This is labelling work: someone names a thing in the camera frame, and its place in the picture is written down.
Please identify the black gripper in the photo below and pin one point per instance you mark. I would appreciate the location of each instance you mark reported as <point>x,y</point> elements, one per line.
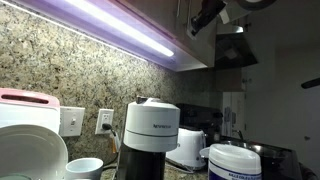
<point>209,10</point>

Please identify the white wipes canister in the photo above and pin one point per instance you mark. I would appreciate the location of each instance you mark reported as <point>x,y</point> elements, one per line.
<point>228,162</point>

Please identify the white paper towel wipe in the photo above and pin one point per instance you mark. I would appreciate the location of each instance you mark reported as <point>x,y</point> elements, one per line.
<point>189,30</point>

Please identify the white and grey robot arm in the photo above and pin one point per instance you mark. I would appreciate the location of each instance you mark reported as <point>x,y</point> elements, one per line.
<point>226,10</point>

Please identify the wooden upper cabinet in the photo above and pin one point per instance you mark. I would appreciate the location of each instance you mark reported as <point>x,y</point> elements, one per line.
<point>169,18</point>

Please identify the under-cabinet light strip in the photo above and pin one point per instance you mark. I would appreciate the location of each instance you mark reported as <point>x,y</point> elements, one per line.
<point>103,16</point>

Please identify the black range hood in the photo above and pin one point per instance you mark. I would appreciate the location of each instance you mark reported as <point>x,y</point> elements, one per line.
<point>232,49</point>

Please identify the black and white coffee machine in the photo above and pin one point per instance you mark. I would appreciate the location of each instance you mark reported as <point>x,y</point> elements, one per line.
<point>150,131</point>

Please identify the white two-slot toaster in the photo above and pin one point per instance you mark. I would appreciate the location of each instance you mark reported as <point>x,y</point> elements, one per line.
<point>190,142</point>

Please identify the white ceramic cup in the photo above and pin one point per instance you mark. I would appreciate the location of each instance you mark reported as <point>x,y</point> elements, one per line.
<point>84,169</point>

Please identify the pink and white appliance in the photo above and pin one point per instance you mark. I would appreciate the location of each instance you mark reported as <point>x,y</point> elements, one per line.
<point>21,107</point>

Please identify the white wall power outlet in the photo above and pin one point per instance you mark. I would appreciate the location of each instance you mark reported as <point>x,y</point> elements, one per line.
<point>104,121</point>

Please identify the white light switch plate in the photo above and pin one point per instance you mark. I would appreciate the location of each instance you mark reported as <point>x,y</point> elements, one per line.
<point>71,121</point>

